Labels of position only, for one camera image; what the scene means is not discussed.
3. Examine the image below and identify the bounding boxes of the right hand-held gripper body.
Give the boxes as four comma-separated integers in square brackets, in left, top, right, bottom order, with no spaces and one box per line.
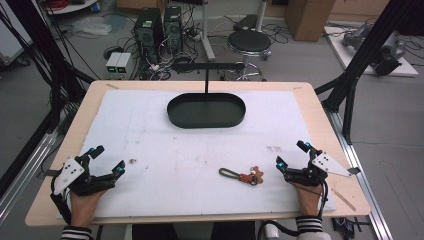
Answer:
[284,151,362,188]

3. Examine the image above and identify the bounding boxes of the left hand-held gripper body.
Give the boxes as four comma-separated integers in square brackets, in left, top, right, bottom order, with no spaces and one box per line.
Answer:
[49,154,118,198]

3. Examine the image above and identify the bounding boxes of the keychain with brown bear charm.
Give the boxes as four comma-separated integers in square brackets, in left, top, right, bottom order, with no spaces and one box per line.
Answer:
[218,165,265,187]

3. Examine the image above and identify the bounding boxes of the black oval tray key rack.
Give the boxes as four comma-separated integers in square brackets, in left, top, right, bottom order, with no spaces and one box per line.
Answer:
[166,62,247,130]

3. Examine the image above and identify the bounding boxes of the person's left hand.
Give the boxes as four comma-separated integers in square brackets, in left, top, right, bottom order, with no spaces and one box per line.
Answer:
[69,188,108,229]

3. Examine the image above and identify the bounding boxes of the person's right hand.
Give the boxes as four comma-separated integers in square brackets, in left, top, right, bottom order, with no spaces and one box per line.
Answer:
[292,182,325,218]

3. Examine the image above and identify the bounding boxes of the thin wooden stick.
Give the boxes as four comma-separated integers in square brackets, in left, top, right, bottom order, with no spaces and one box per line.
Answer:
[331,187,357,212]

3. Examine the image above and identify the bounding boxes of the white foam mat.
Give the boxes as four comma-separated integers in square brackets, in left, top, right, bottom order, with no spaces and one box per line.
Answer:
[55,88,337,220]

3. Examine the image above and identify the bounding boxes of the small electronics parts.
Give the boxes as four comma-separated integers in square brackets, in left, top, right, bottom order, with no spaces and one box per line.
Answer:
[331,216,368,240]

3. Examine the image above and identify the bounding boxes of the person's left leg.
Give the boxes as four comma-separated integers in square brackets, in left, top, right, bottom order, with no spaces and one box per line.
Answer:
[131,223,181,240]

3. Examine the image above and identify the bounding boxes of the person's leg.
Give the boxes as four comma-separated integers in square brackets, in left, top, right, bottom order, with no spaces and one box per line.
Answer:
[210,221,257,240]
[131,223,181,240]

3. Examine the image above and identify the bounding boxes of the person's right leg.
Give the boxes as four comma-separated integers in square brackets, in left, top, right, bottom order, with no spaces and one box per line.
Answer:
[210,221,257,240]

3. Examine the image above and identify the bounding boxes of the white power supply unit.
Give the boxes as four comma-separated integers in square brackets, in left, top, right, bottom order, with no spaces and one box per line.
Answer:
[105,51,122,76]
[115,52,133,76]

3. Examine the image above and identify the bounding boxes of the white floor board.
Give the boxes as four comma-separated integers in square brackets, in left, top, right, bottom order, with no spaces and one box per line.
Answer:
[323,25,420,79]

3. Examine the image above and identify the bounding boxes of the black round stool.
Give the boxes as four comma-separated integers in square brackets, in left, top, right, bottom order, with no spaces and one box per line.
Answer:
[226,29,273,82]

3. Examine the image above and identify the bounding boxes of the grey robot device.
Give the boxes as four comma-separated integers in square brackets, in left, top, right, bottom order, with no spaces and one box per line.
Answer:
[342,22,407,77]

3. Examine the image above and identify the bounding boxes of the clear plastic bag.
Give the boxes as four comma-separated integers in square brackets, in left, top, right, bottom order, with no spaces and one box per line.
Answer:
[70,16,113,37]

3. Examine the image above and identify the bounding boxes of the brown cardboard box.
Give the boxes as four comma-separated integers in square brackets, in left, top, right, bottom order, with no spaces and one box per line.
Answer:
[283,0,336,43]

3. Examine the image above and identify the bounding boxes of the large black computer tower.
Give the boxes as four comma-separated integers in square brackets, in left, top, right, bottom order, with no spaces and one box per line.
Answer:
[132,7,165,65]

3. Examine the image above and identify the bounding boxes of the white desk leg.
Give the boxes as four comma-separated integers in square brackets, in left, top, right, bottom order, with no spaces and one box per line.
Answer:
[199,0,217,62]
[254,0,270,33]

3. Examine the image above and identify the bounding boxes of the slim black computer tower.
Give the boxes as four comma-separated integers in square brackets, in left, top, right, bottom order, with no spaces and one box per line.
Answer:
[162,5,184,55]

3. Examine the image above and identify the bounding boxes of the round white table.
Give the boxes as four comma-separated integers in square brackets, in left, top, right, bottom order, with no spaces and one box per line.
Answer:
[42,0,100,15]

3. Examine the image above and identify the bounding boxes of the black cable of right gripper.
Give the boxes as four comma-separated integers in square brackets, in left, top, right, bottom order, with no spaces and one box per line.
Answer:
[318,181,330,218]

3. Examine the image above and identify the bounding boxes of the aluminium rail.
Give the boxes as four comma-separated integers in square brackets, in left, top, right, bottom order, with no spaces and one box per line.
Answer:
[0,131,60,222]
[324,107,395,240]

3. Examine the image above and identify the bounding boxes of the thick black hose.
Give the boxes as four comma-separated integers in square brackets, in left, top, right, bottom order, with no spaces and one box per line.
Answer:
[257,219,300,240]

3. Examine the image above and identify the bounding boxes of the black cable coil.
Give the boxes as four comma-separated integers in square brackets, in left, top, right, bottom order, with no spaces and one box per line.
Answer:
[102,45,125,61]

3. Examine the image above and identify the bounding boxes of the tangle of cables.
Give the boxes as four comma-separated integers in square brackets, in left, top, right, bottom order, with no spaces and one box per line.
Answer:
[131,23,204,82]

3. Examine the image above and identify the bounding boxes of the black metal frame post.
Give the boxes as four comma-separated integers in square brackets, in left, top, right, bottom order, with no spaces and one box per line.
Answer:
[314,0,424,145]
[0,0,97,135]

